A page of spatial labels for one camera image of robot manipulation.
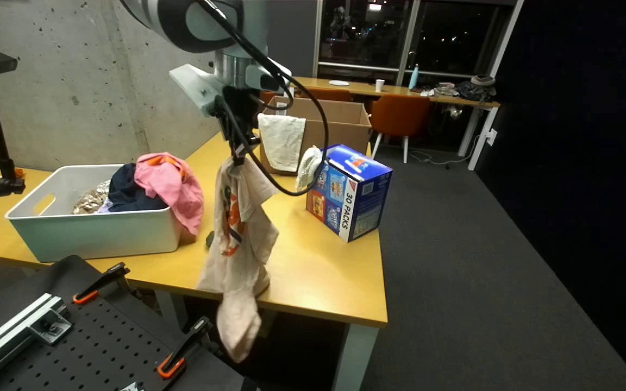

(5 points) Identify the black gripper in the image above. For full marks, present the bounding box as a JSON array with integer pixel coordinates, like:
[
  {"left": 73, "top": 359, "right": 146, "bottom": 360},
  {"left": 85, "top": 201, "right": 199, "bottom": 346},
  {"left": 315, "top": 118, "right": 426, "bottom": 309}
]
[{"left": 213, "top": 85, "right": 266, "bottom": 167}]

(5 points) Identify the beige cloth with orange print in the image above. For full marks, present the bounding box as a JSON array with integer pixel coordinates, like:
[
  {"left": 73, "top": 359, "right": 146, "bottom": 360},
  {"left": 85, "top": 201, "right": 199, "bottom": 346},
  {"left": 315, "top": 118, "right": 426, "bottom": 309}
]
[{"left": 195, "top": 155, "right": 282, "bottom": 365}]

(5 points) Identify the pink cloth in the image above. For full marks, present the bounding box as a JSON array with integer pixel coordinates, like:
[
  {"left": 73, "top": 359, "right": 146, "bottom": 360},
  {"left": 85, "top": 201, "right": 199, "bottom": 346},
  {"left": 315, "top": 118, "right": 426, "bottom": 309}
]
[{"left": 132, "top": 149, "right": 207, "bottom": 236}]

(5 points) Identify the brown cardboard box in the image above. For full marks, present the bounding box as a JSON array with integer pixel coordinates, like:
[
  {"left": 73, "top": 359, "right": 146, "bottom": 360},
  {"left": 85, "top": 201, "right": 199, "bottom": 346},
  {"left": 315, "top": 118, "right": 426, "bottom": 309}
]
[{"left": 255, "top": 96, "right": 373, "bottom": 176}]

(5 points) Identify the navy blue cloth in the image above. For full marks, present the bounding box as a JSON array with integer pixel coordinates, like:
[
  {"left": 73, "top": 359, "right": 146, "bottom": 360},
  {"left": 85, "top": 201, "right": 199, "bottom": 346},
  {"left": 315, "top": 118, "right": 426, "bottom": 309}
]
[{"left": 106, "top": 162, "right": 167, "bottom": 213}]

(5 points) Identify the blue printed carton box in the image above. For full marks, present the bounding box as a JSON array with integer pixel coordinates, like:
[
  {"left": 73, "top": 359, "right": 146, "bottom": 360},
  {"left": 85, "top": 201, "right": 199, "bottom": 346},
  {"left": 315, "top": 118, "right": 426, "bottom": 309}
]
[{"left": 304, "top": 143, "right": 395, "bottom": 246}]

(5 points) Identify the pale floral cloth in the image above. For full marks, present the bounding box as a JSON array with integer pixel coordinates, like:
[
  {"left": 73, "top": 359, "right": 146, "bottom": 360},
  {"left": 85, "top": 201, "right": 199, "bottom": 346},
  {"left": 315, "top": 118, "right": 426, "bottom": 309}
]
[{"left": 72, "top": 181, "right": 112, "bottom": 214}]

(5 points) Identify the white towel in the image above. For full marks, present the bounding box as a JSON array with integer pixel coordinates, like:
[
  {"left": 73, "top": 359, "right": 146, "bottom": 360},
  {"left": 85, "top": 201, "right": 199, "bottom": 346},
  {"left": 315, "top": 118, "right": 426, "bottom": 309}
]
[{"left": 255, "top": 113, "right": 309, "bottom": 174}]

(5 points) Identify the white plastic bin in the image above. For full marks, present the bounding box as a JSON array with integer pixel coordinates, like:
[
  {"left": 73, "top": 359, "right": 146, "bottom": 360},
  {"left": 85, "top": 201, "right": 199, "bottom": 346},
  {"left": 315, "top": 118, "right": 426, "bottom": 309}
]
[{"left": 4, "top": 162, "right": 185, "bottom": 264}]

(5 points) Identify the orange chair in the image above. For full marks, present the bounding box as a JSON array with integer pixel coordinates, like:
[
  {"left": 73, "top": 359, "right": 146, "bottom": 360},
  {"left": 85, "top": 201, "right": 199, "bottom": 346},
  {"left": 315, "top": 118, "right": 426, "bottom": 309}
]
[{"left": 366, "top": 96, "right": 432, "bottom": 165}]

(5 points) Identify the long wooden desk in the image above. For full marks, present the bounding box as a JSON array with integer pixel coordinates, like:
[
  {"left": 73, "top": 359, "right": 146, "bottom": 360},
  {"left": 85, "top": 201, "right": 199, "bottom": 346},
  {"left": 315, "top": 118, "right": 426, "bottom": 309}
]
[{"left": 292, "top": 74, "right": 503, "bottom": 171}]

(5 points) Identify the orange black clamp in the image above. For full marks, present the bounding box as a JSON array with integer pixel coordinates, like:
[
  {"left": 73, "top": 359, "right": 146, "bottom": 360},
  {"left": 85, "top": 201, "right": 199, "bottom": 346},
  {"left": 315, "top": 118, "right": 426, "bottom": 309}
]
[
  {"left": 156, "top": 315, "right": 213, "bottom": 383},
  {"left": 72, "top": 261, "right": 132, "bottom": 307}
]

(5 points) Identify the black perforated base board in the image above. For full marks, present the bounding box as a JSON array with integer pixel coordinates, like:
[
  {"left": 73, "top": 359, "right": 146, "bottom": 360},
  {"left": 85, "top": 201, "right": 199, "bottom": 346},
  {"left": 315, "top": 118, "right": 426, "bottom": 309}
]
[{"left": 0, "top": 253, "right": 250, "bottom": 391}]

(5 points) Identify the grey table leg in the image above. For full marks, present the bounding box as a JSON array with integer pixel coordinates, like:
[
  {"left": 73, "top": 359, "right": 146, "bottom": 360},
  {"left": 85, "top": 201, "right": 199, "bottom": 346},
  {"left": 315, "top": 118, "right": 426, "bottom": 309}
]
[{"left": 332, "top": 324, "right": 380, "bottom": 391}]

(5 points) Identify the pile of dark desk items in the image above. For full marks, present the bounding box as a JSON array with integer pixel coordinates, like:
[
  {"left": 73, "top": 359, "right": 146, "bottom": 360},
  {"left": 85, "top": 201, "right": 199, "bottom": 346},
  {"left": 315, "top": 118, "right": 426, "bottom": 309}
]
[{"left": 434, "top": 75, "right": 499, "bottom": 104}]

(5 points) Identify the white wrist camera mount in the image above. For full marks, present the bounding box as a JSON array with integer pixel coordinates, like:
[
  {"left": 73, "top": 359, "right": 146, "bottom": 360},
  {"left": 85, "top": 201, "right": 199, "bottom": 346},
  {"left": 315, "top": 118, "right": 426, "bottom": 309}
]
[{"left": 170, "top": 62, "right": 221, "bottom": 118}]

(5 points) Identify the metal window frame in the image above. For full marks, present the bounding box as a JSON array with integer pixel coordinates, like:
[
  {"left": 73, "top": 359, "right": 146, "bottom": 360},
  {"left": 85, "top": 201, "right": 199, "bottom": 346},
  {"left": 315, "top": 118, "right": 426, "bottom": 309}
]
[{"left": 310, "top": 0, "right": 526, "bottom": 81}]

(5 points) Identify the aluminium rail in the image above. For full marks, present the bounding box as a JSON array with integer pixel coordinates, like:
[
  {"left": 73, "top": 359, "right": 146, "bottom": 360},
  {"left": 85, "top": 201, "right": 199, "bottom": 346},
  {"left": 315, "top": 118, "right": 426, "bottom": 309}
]
[{"left": 0, "top": 291, "right": 73, "bottom": 383}]

